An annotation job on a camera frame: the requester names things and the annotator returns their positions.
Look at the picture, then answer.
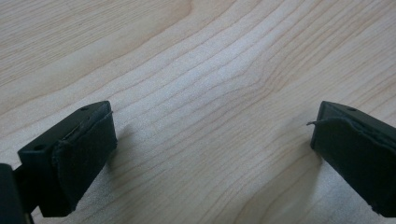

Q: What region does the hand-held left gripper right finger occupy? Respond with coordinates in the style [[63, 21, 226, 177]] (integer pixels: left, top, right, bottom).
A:
[[306, 100, 396, 218]]

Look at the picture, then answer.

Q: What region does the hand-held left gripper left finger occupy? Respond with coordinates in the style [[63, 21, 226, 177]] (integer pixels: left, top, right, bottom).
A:
[[17, 100, 119, 218]]

